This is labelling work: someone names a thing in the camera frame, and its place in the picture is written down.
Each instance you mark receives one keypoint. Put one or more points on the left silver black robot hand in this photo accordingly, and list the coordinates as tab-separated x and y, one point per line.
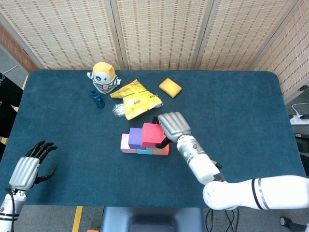
24	171

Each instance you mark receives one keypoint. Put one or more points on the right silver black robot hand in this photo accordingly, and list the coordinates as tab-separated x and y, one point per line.
175	125

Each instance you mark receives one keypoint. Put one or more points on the red foam cube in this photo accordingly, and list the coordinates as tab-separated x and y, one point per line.
152	135

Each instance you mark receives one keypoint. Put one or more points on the orange foam cube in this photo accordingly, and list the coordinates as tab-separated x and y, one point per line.
161	151

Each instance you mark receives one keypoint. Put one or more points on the green foam cube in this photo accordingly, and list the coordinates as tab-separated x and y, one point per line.
150	148

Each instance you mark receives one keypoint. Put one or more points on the purple foam cube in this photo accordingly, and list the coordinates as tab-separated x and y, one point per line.
135	137

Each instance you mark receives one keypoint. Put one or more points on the pink foam cube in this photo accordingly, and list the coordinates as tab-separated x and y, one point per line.
124	143

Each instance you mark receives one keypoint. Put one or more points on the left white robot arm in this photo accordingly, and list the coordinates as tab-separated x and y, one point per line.
7	210

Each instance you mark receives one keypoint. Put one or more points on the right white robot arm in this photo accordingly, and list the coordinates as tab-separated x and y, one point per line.
205	166

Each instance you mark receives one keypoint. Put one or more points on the yellow sponge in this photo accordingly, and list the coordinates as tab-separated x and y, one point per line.
170	87

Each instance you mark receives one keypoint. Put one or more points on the light blue foam cube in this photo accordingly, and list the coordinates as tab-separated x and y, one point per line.
144	152

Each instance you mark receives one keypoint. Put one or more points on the teal felt table cloth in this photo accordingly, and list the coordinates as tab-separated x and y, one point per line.
217	108

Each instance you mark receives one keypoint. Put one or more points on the yellow snack bag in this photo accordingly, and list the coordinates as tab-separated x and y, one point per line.
136	100

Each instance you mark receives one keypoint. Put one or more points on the bundle of clear straws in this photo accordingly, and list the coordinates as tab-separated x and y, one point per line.
118	111

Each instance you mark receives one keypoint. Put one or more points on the person in black clothes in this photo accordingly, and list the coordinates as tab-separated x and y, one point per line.
7	96

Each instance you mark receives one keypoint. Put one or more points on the blue spray bottle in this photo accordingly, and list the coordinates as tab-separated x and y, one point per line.
97	99

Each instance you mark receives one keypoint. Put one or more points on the yellow plush robot toy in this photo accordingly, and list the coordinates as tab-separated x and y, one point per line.
103	77

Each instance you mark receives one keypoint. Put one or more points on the small orange object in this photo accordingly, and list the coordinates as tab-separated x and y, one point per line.
93	230

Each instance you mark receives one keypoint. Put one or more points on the woven bamboo folding screen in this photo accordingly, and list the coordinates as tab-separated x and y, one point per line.
159	33

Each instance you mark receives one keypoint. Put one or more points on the grey robot torso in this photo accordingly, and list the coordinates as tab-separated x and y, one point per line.
152	220

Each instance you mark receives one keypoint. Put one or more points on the white power strip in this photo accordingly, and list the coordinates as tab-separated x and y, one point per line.
298	119

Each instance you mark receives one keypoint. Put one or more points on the black box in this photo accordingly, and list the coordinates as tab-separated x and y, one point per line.
303	142

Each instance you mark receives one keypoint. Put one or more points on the black round floor object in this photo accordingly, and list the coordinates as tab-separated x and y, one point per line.
285	221

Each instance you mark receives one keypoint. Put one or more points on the black screen bracket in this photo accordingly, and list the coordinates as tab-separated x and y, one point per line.
303	88

